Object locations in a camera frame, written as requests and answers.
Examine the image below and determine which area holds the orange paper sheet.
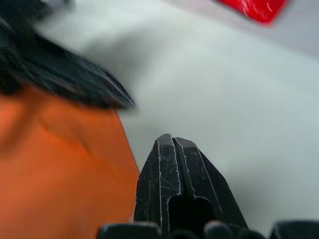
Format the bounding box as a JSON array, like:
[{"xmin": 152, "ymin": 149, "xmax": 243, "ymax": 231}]
[{"xmin": 0, "ymin": 84, "xmax": 141, "ymax": 239}]

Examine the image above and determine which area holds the red snack bag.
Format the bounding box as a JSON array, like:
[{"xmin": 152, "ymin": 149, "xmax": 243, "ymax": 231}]
[{"xmin": 215, "ymin": 0, "xmax": 289, "ymax": 24}]

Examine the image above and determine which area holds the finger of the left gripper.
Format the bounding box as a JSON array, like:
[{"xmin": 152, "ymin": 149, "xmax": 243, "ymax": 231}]
[{"xmin": 0, "ymin": 41, "xmax": 137, "ymax": 111}]

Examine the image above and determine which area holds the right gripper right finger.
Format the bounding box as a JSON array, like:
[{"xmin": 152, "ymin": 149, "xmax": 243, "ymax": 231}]
[{"xmin": 172, "ymin": 136, "xmax": 250, "ymax": 230}]

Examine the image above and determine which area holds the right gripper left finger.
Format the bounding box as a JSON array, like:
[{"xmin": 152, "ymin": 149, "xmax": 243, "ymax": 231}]
[{"xmin": 134, "ymin": 133, "xmax": 186, "ymax": 238}]

